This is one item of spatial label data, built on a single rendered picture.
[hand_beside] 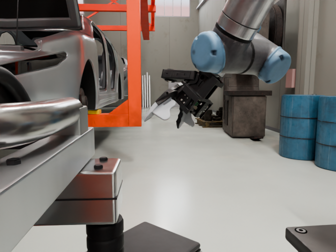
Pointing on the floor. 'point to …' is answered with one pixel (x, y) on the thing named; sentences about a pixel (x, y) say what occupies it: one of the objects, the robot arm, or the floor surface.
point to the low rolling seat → (157, 240)
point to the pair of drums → (309, 129)
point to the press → (251, 86)
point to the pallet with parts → (208, 118)
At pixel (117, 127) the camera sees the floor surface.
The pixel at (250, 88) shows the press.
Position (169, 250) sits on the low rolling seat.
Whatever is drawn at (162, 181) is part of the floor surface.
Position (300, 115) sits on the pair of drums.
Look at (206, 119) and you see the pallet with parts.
